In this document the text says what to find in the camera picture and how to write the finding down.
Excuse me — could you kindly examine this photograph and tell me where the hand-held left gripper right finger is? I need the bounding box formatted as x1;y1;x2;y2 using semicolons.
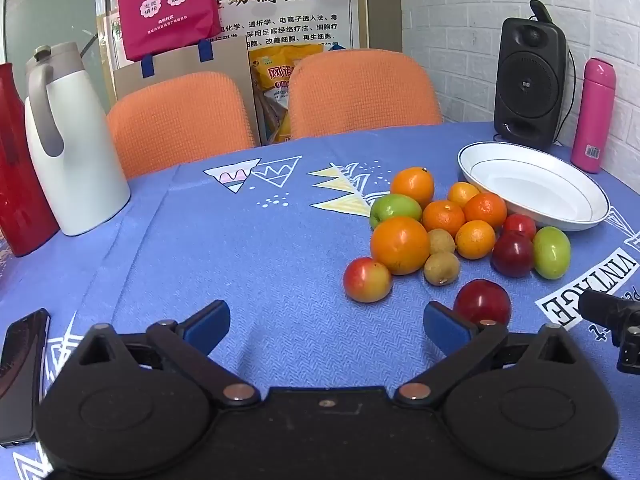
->
395;301;586;408

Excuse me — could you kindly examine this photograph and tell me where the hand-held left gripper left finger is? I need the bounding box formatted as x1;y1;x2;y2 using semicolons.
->
75;300;261;408

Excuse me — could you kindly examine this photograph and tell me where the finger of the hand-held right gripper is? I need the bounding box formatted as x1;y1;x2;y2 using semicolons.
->
579;287;640;375

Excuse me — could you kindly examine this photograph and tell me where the dark red plum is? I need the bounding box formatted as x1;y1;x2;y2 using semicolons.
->
491;230;535;277
453;280;512;326

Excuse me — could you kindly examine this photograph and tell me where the brown kiwi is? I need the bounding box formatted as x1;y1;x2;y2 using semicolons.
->
424;252;461;286
428;228;457;256

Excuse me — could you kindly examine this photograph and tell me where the green plum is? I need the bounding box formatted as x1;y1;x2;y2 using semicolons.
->
532;226;572;280

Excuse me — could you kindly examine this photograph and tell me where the red and yellow apple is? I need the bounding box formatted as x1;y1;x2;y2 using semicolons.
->
343;256;393;303

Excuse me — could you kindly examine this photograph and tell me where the large orange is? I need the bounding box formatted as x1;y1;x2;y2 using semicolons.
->
370;216;431;276

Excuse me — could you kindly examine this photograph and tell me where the small bright red plum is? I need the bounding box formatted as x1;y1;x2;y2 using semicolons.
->
502;213;537;240

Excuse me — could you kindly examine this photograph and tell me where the green apple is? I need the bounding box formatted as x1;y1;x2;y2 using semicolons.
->
369;193;423;231

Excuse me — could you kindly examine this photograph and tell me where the small mandarin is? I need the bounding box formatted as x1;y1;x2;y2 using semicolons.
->
447;182;481;208

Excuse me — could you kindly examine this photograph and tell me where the orange with stem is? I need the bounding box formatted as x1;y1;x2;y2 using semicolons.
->
390;166;435;209

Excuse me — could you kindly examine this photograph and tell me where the white plate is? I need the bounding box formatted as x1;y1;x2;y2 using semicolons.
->
457;142;611;231

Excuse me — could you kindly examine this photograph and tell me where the blue printed tablecloth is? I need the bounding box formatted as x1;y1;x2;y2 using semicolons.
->
0;121;640;480

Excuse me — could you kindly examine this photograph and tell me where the black smartphone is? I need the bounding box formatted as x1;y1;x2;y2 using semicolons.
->
0;308;51;448

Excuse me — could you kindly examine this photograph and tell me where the pink bottle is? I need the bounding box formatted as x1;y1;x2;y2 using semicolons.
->
571;58;617;174

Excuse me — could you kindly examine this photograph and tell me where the white thermos jug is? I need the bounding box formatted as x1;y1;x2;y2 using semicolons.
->
24;42;132;237

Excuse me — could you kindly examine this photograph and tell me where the orange chair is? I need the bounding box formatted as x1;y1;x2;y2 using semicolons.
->
288;49;444;140
106;72;256;179

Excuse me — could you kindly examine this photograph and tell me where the black speaker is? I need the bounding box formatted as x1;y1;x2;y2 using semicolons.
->
494;17;568;151

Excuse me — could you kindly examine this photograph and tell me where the red thermos jug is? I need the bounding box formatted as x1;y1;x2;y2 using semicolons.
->
0;62;61;258

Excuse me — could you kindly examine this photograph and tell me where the yellow plastic bag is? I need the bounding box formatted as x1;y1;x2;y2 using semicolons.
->
248;44;333;145

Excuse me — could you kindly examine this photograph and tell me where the cardboard box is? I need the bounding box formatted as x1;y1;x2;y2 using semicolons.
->
111;37;261;146

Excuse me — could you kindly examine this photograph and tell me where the pink fabric bag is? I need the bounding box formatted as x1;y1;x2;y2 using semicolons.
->
116;0;222;62

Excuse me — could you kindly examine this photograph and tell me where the thin black speaker cable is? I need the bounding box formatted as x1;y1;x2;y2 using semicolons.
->
552;45;576;143

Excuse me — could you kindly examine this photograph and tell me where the wall poster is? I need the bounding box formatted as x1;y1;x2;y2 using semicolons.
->
215;0;363;53

